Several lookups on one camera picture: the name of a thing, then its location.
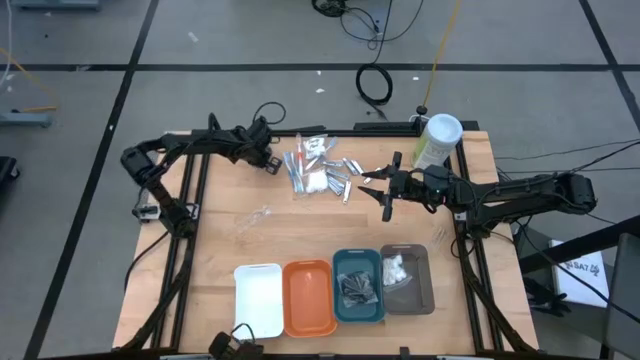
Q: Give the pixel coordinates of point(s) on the white cardboard box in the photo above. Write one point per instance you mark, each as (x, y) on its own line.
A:
(580, 275)

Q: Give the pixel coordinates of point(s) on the black round knob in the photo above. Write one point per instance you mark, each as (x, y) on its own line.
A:
(422, 109)

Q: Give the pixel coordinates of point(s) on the white plastic bin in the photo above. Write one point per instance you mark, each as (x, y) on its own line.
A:
(259, 300)

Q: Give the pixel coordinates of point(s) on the brown plastic bin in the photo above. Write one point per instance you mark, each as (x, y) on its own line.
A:
(415, 300)

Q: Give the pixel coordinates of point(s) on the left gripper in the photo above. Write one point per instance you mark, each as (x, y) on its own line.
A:
(257, 142)

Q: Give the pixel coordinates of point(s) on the black caster object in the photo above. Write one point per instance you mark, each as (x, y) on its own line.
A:
(7, 170)

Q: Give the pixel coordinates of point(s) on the clear plastic wrapper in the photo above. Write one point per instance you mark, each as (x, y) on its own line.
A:
(439, 237)

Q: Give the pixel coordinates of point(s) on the clear plastic bag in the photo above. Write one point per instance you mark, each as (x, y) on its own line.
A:
(255, 220)

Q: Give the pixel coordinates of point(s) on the orange plastic bin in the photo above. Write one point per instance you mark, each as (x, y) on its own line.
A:
(309, 300)

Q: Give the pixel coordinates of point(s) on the blue toothbrush packet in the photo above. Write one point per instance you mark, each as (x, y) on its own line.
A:
(289, 162)
(298, 181)

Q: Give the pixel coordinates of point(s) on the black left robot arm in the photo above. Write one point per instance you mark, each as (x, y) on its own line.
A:
(200, 141)

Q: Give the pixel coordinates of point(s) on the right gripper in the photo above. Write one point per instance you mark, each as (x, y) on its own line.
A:
(425, 190)

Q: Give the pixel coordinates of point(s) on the white cotton swabs packet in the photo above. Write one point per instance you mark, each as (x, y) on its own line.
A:
(315, 145)

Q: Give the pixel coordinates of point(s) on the black table-level camera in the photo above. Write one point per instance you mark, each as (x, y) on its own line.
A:
(227, 346)

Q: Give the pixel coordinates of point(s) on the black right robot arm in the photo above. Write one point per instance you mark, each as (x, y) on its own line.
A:
(525, 192)

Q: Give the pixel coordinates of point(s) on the white-lidded wipes canister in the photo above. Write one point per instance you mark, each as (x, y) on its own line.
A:
(440, 132)

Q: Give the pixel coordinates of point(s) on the black clamp device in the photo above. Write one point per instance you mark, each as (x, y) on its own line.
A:
(545, 300)

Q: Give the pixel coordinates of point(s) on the black metal beam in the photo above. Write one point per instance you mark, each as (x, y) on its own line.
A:
(575, 247)

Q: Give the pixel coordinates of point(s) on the blue-grey stand foot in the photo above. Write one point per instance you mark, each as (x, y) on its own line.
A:
(25, 119)
(55, 4)

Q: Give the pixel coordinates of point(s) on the red toothbrush packet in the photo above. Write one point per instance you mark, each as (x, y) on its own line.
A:
(300, 150)

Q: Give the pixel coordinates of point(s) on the white cotton balls packet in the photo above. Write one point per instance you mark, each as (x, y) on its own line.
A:
(394, 270)
(316, 182)

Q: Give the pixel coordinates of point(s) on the black aluminium table frame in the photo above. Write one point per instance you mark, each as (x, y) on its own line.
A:
(340, 133)

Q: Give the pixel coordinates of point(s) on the teal plastic bin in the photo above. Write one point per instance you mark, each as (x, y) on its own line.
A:
(357, 312)

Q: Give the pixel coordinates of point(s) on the small blue packet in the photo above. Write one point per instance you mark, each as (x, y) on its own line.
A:
(331, 143)

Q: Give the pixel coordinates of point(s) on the grey panel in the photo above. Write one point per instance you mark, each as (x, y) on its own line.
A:
(625, 300)

